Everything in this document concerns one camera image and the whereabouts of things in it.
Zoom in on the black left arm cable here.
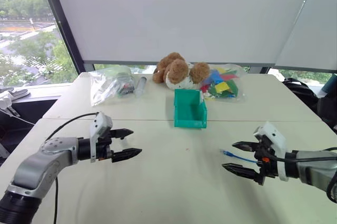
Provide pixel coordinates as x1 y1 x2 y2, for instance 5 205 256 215
45 112 101 224

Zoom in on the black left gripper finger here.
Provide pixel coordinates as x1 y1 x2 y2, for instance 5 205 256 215
110 128 134 140
110 148 143 163

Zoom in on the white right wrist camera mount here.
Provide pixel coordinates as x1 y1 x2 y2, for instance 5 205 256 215
253 121 289 182

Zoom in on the blue cable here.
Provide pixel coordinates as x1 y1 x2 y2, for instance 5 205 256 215
220 149 259 164

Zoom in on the white roller blind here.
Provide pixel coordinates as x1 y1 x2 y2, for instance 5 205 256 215
274 0 337 71
48 0 318 64

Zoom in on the clear bag of small parts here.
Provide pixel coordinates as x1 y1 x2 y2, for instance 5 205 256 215
90 66 136 107

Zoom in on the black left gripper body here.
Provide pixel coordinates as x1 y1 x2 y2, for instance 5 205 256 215
95 128 114 161

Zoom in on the bag of colourful plastic pieces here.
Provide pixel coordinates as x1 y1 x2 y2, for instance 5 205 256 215
194 62 249 101

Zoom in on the brown teddy bear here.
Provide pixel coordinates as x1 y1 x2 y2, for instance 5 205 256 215
152 52 211 91

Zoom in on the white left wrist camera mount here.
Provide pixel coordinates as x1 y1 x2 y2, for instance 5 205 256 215
89 112 113 163

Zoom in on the white device on windowsill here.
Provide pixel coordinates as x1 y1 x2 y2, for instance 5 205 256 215
0 87 30 117

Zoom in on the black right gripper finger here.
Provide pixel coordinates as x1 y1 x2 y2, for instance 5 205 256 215
232 141 261 153
221 163 261 183

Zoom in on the dark window frame post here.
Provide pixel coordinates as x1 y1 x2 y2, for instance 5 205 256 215
36 0 85 75

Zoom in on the black backpack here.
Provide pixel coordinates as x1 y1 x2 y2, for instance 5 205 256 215
282 77 337 130

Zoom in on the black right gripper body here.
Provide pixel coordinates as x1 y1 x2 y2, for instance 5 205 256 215
254 134 279 186

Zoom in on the clear plastic syringe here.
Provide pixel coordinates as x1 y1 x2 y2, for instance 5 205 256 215
134 76 148 98

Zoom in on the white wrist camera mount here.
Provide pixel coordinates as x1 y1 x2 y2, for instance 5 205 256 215
253 121 289 182
89 112 113 163

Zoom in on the green plastic storage bin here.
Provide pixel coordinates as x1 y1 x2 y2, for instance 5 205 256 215
173 89 209 129

